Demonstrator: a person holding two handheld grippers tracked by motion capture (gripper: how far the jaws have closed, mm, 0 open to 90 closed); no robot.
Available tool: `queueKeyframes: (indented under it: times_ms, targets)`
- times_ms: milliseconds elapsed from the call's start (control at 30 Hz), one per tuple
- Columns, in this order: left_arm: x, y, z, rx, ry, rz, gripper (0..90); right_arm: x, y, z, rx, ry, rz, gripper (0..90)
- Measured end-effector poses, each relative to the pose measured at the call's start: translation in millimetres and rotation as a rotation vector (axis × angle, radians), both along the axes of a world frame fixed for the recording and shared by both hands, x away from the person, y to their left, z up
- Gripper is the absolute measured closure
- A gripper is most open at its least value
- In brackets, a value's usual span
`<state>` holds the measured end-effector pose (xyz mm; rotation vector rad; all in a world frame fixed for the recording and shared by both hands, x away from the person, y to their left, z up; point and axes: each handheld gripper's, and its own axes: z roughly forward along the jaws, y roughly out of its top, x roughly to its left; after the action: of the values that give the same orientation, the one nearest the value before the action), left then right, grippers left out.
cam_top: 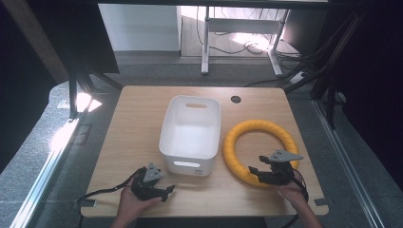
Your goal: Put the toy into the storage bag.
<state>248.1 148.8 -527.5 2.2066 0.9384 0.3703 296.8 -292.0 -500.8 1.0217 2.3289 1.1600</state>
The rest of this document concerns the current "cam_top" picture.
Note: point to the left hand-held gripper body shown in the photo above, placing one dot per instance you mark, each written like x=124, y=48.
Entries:
x=142, y=188

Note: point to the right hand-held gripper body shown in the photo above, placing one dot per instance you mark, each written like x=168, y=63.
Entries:
x=280, y=167

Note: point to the white plastic storage bin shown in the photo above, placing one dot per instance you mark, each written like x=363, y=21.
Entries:
x=190, y=136

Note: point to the person's left hand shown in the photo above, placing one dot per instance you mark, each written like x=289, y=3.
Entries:
x=134, y=204

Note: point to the person's right hand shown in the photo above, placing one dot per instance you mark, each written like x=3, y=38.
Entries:
x=291, y=193

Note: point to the white power strip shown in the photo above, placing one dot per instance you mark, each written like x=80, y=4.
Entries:
x=297, y=77

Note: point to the black tripod stand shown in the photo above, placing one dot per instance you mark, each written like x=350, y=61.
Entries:
x=73, y=91
x=316, y=69

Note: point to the black monitor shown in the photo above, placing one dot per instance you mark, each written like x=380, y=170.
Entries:
x=304, y=31

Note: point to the black panel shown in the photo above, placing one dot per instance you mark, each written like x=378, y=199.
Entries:
x=79, y=34

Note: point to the aluminium floor rail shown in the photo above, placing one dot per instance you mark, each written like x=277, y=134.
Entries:
x=345, y=158
x=44, y=177

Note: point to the white metal desk frame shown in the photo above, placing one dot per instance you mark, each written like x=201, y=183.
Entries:
x=205, y=47

